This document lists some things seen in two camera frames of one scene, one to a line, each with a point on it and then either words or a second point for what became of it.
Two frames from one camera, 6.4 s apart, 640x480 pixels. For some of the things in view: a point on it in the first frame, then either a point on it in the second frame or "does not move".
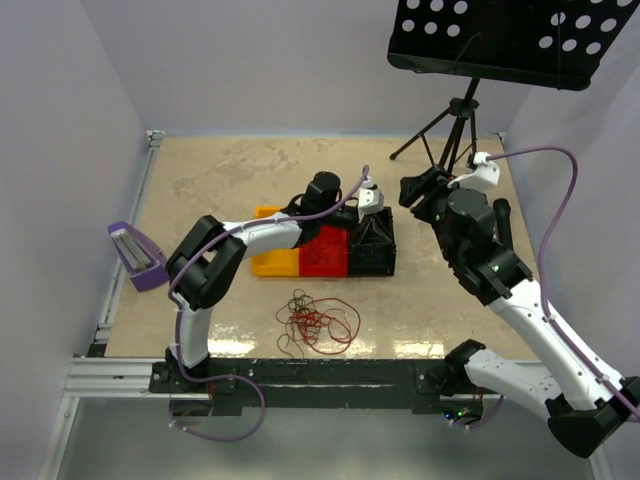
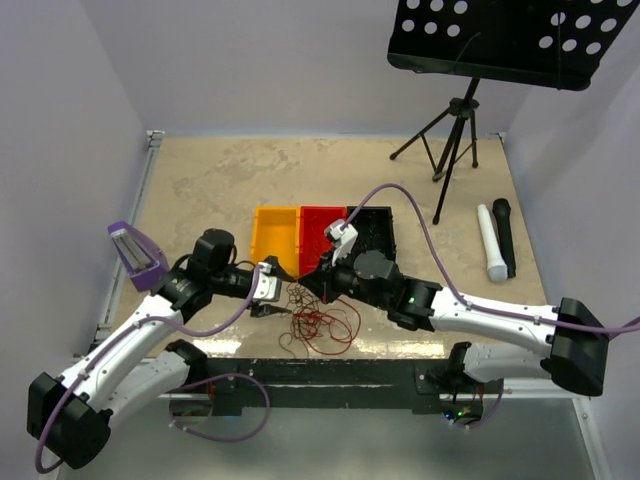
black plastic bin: x=372 y=245 does not move
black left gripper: x=369 y=222 -> x=264 y=309
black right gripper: x=432 y=184 -> x=322 y=280
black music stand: x=555 y=44 does not move
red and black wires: x=327 y=325 does not move
